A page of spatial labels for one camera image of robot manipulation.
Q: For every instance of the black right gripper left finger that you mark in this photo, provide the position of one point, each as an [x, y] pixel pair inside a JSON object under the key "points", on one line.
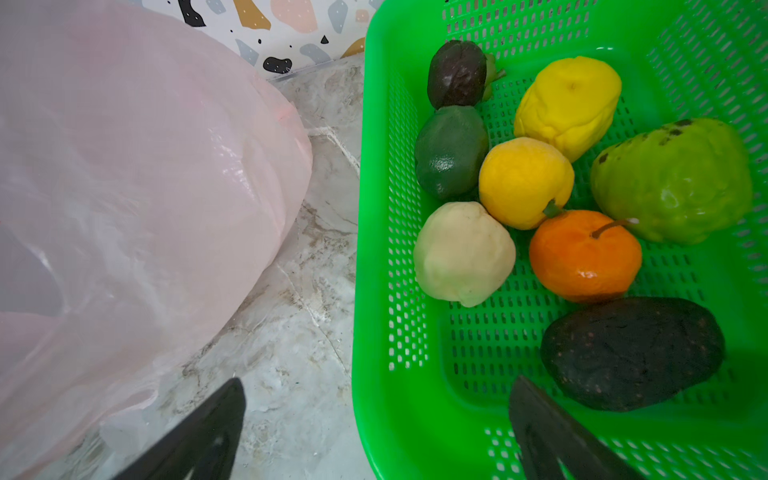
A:
{"points": [[202, 446]]}

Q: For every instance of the dark purple mangosteen fruit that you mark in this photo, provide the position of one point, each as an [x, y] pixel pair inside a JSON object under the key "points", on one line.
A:
{"points": [[461, 74]]}

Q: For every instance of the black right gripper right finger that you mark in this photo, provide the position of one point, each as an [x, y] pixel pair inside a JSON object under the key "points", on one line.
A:
{"points": [[552, 442]]}

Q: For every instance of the small yellow fruit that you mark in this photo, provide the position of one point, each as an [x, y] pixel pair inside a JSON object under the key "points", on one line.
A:
{"points": [[520, 178]]}

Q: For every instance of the green custard apple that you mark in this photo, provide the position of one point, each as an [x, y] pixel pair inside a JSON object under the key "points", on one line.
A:
{"points": [[677, 184]]}

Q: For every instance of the dark avocado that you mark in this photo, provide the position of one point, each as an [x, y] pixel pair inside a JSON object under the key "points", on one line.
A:
{"points": [[631, 353]]}

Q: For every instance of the yellow lemon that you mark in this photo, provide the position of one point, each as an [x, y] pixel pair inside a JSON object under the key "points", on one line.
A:
{"points": [[570, 105]]}

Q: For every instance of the orange fruit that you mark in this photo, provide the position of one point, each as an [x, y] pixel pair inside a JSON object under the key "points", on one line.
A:
{"points": [[585, 256]]}

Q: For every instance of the pink plastic bag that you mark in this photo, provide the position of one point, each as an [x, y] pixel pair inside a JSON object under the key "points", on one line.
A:
{"points": [[149, 176]]}

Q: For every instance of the beige pear fruit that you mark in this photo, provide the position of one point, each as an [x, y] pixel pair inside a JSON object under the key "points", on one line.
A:
{"points": [[462, 254]]}

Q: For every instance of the green plastic basket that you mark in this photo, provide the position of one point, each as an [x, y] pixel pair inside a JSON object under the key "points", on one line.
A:
{"points": [[431, 380]]}

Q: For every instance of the dark green lime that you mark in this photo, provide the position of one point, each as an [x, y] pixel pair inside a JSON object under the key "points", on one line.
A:
{"points": [[449, 152]]}

